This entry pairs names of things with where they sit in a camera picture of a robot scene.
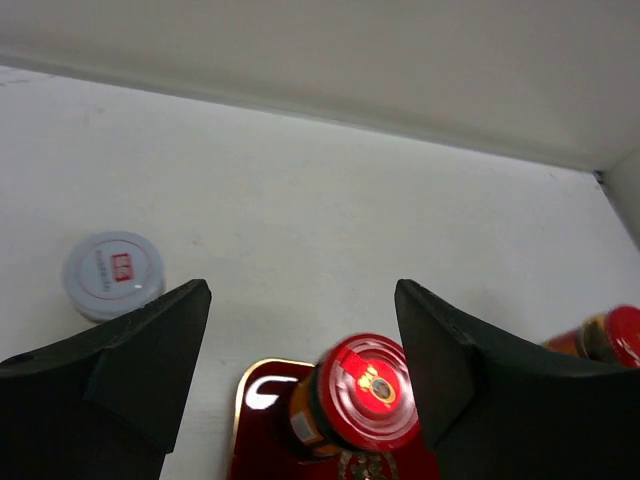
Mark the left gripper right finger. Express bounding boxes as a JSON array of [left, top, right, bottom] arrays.
[[394, 279, 639, 479]]

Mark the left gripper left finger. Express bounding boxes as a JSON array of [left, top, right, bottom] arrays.
[[1, 279, 212, 479]]

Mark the red rectangular tray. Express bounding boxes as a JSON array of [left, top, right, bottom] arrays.
[[227, 358, 440, 480]]

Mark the small jar white lid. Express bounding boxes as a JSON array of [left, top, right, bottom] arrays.
[[61, 231, 166, 323]]

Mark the dark sauce jar red lid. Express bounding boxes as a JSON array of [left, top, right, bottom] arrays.
[[288, 333, 420, 459]]

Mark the chili sauce jar red lid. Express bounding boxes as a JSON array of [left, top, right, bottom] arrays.
[[542, 305, 639, 368]]

